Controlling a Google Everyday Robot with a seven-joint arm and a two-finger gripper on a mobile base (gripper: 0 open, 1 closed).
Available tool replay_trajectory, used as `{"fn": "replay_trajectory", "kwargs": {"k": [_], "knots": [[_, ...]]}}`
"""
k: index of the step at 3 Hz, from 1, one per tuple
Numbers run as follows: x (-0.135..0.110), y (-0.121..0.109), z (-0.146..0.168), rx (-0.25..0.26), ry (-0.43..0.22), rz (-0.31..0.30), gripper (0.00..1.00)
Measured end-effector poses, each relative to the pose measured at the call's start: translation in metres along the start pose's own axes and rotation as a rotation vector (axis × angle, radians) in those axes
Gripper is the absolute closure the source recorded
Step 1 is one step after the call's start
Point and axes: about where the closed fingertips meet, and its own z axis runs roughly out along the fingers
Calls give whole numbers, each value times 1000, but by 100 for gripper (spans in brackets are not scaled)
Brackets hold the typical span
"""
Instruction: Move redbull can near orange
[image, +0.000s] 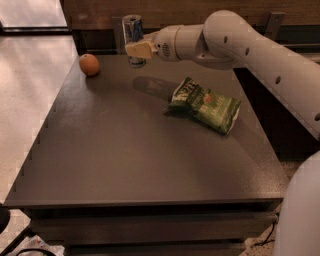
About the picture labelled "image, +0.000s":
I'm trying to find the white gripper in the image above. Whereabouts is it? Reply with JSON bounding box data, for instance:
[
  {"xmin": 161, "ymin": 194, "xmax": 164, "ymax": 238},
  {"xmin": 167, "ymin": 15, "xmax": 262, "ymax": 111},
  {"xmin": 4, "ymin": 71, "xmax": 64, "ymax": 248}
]
[{"xmin": 125, "ymin": 25, "xmax": 181, "ymax": 62}]

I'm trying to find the silver blue redbull can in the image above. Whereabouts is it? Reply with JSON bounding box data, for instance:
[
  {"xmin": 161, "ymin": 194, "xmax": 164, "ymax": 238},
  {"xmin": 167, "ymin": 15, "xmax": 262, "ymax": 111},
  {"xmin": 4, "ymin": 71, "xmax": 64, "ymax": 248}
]
[{"xmin": 122, "ymin": 14, "xmax": 146, "ymax": 68}]

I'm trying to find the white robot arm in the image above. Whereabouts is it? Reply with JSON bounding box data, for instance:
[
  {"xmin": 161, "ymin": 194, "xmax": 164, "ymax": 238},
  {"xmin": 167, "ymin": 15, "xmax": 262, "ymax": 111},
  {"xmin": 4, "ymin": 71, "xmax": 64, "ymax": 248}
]
[{"xmin": 125, "ymin": 10, "xmax": 320, "ymax": 256}]

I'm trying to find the orange fruit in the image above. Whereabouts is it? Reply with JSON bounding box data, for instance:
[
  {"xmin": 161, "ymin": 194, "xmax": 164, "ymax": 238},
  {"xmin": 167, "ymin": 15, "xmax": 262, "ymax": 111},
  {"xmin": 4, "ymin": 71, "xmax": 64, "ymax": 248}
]
[{"xmin": 79, "ymin": 54, "xmax": 100, "ymax": 76}]

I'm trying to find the green chips bag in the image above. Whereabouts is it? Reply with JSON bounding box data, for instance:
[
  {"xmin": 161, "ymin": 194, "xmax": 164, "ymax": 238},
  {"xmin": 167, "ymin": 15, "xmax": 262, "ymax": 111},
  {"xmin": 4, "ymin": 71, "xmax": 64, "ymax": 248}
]
[{"xmin": 168, "ymin": 77, "xmax": 241, "ymax": 135}]

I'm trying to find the grey table drawer unit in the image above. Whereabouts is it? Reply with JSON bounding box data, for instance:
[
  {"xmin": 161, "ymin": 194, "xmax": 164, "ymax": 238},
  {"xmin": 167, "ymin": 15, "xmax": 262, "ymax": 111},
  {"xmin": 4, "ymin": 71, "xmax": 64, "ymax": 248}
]
[{"xmin": 4, "ymin": 55, "xmax": 288, "ymax": 256}]

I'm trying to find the black chair base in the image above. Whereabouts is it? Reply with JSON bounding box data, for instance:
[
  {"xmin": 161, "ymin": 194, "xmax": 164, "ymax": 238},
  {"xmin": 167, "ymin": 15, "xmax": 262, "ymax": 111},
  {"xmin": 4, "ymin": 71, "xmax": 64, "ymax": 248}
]
[{"xmin": 0, "ymin": 202, "xmax": 58, "ymax": 256}]

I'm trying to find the left metal bracket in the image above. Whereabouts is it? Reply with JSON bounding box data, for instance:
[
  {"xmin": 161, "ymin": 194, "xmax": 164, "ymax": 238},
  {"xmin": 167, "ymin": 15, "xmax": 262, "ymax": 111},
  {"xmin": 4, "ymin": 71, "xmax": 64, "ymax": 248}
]
[{"xmin": 112, "ymin": 16, "xmax": 126, "ymax": 55}]

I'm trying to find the metal bracket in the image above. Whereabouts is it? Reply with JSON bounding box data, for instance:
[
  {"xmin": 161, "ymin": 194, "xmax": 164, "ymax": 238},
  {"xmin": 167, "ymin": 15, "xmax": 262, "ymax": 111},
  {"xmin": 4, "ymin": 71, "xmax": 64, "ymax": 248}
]
[
  {"xmin": 264, "ymin": 12, "xmax": 285, "ymax": 40},
  {"xmin": 112, "ymin": 16, "xmax": 126, "ymax": 55}
]

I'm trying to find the right metal bracket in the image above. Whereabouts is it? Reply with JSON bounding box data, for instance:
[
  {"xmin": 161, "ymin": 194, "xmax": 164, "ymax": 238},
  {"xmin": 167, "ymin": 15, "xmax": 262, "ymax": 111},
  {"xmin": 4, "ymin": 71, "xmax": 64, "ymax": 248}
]
[{"xmin": 264, "ymin": 12, "xmax": 285, "ymax": 40}]

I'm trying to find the black cable with plug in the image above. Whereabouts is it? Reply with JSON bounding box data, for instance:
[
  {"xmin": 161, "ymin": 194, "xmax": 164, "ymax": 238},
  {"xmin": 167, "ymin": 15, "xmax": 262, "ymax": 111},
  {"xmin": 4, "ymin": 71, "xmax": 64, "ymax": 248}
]
[{"xmin": 253, "ymin": 221, "xmax": 278, "ymax": 248}]

